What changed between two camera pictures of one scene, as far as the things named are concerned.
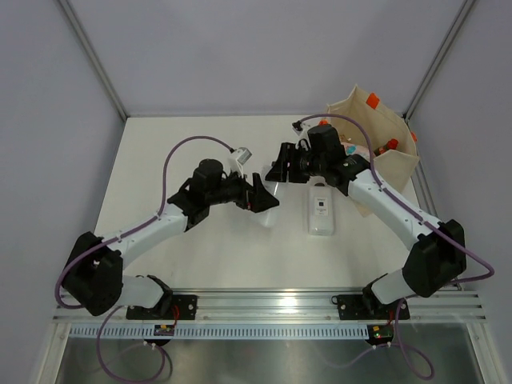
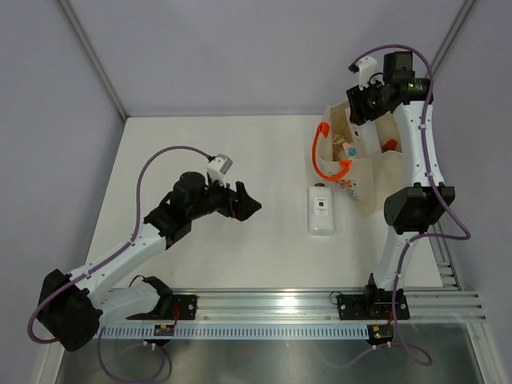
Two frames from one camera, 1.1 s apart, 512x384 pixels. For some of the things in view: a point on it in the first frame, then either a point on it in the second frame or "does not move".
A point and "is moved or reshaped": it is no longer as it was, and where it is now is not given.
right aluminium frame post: (438, 58) does not move
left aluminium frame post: (103, 76) does not move
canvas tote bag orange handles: (384, 124) is moved or reshaped
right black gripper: (289, 153) → (360, 114)
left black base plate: (169, 307) does not move
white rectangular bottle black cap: (320, 207) does not move
